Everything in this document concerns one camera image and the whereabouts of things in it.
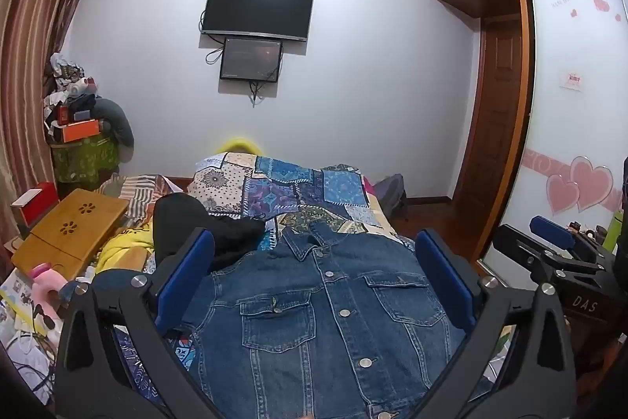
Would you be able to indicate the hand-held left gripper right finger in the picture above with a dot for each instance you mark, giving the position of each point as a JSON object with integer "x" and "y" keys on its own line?
{"x": 444, "y": 271}

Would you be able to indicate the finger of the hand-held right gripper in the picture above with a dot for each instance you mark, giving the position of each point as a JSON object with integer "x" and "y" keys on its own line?
{"x": 554, "y": 230}
{"x": 515, "y": 247}

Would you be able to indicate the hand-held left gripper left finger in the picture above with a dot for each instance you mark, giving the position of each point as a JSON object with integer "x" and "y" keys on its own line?
{"x": 189, "y": 271}

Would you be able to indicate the blue denim jacket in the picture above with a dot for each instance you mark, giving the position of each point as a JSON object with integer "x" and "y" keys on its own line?
{"x": 333, "y": 311}

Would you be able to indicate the black garment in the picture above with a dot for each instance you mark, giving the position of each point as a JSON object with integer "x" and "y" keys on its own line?
{"x": 201, "y": 222}

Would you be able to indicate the green bottle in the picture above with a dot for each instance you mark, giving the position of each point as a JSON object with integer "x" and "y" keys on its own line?
{"x": 612, "y": 230}

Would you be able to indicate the yellow garment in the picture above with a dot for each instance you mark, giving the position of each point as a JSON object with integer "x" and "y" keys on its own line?
{"x": 122, "y": 247}

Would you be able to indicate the striped cloth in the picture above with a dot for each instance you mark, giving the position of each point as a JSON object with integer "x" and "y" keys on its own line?
{"x": 140, "y": 191}

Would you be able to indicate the white heart-print sliding door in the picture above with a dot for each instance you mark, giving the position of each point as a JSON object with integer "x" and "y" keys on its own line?
{"x": 569, "y": 114}

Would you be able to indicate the wooden folding lap table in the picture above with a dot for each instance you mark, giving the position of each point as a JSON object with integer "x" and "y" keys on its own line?
{"x": 68, "y": 222}

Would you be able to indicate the patchwork printed blanket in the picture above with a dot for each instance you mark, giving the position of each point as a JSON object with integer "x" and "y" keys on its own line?
{"x": 289, "y": 188}

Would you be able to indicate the yellow round object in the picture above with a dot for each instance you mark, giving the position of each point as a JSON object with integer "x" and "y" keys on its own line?
{"x": 240, "y": 145}

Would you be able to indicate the brown wooden door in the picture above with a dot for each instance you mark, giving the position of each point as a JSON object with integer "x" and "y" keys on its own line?
{"x": 493, "y": 105}

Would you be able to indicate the pink plush toy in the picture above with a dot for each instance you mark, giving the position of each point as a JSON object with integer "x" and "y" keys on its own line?
{"x": 45, "y": 289}

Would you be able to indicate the grey plush toy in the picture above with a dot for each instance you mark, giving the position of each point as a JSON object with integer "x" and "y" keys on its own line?
{"x": 115, "y": 124}

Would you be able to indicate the red box with white lid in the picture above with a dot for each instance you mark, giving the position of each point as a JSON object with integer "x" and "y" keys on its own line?
{"x": 37, "y": 200}

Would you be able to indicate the scattered white papers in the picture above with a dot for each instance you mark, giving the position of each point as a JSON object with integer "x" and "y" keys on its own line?
{"x": 22, "y": 330}

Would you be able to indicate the orange box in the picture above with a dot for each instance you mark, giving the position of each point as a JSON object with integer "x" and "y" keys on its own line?
{"x": 81, "y": 129}

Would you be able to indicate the pile of household clutter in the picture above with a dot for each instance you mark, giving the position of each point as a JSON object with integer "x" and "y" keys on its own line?
{"x": 68, "y": 90}

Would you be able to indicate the brown striped curtain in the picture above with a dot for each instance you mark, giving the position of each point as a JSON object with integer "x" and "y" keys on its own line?
{"x": 37, "y": 41}

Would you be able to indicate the small black wall monitor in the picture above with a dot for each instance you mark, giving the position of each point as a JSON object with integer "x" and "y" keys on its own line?
{"x": 251, "y": 59}

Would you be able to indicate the wall-mounted black television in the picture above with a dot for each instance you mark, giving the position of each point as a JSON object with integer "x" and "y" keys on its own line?
{"x": 257, "y": 9}

